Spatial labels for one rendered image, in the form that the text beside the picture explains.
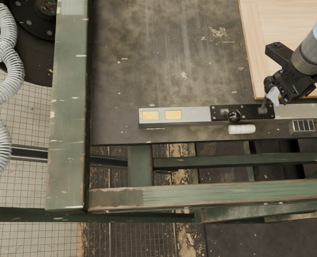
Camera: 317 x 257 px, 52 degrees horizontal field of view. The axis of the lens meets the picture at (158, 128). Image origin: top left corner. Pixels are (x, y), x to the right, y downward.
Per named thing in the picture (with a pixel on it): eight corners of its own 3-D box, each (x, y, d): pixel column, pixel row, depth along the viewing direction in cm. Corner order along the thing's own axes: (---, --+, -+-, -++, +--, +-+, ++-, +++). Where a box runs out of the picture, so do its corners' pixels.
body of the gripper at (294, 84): (282, 107, 84) (303, 85, 73) (265, 80, 87) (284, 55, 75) (306, 97, 85) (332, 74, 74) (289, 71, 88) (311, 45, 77)
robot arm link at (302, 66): (292, 43, 71) (322, 32, 73) (284, 54, 76) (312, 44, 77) (310, 71, 69) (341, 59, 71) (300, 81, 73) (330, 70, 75)
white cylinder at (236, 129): (228, 135, 102) (252, 134, 102) (230, 132, 99) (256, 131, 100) (227, 126, 103) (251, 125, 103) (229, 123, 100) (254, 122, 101)
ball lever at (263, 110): (269, 117, 99) (281, 79, 91) (257, 117, 99) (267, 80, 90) (265, 109, 102) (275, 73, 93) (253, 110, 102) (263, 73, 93)
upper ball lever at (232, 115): (228, 117, 100) (243, 124, 87) (216, 118, 100) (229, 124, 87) (228, 105, 100) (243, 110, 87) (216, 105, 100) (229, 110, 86)
